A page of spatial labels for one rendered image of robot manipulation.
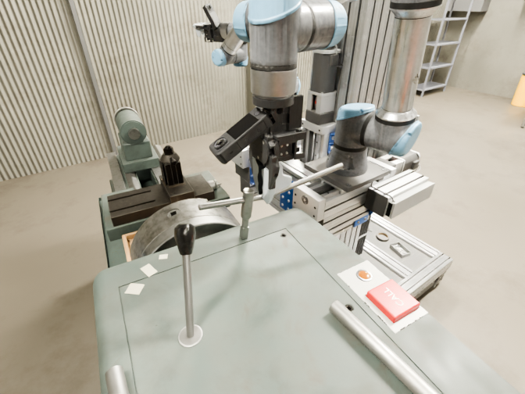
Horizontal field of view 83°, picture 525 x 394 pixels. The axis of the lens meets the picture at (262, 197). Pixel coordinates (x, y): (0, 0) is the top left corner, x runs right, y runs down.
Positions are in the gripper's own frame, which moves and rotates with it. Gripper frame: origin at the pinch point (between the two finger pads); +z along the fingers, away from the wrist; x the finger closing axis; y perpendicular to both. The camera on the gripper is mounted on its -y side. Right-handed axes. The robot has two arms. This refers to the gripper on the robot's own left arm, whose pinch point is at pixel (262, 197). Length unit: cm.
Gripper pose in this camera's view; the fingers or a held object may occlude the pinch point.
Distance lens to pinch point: 60.5
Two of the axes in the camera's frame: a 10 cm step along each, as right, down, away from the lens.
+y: 8.8, -2.6, 4.0
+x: -4.8, -4.8, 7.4
